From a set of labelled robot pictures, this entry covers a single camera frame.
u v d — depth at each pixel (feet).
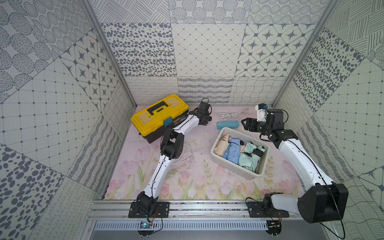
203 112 2.88
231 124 3.54
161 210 2.43
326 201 1.28
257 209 2.42
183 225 2.30
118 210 2.48
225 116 3.64
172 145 2.21
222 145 2.82
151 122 2.91
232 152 2.67
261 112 2.38
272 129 1.98
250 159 2.58
